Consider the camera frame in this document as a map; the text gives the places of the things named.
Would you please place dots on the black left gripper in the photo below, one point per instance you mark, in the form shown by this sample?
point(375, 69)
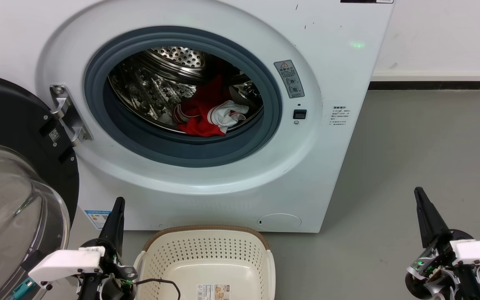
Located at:
point(111, 277)

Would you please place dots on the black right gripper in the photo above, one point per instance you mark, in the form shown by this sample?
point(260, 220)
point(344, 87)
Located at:
point(436, 271)

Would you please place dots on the red and white jersey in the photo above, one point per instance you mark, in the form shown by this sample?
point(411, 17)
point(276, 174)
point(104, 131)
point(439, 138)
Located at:
point(198, 112)

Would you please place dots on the cream perforated laundry basket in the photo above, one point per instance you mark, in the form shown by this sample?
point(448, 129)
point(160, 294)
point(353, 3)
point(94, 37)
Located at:
point(206, 258)

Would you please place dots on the printed warning label sticker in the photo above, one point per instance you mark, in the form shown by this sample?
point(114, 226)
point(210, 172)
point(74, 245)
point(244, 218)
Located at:
point(213, 292)

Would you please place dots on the stainless steel washing machine drum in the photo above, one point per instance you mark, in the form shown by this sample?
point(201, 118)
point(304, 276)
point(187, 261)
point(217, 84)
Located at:
point(148, 91)

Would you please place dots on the black washer door with glass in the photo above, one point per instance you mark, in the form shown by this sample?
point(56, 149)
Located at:
point(6, 108)

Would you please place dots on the blue and white energy label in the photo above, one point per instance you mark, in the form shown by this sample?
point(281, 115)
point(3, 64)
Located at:
point(97, 218)

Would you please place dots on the grey rubber door gasket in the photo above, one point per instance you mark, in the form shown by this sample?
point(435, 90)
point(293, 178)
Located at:
point(181, 154)

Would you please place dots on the teal connector plug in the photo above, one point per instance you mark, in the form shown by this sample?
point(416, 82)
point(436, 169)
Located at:
point(24, 288)

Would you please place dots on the white QR code sticker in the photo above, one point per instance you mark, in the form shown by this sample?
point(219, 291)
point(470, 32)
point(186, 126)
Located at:
point(53, 135)

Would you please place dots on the white front-load washing machine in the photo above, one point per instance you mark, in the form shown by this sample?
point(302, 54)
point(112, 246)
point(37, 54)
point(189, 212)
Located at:
point(327, 166)

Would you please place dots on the silver metal door hinge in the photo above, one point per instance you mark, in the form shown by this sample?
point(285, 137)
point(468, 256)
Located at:
point(67, 110)

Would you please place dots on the small printed text label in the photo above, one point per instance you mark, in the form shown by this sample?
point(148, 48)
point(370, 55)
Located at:
point(340, 116)

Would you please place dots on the white and black baseboard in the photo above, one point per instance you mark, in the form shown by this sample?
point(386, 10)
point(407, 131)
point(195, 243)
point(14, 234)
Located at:
point(431, 81)

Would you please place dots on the round white filter cover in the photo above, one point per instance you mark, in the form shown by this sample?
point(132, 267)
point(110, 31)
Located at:
point(279, 222)

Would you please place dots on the black door latch slot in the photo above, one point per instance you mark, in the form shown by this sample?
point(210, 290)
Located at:
point(300, 114)

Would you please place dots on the grey warning sticker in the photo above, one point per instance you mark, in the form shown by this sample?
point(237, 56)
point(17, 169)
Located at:
point(290, 79)

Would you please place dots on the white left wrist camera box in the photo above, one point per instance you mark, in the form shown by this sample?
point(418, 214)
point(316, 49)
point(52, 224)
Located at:
point(65, 262)

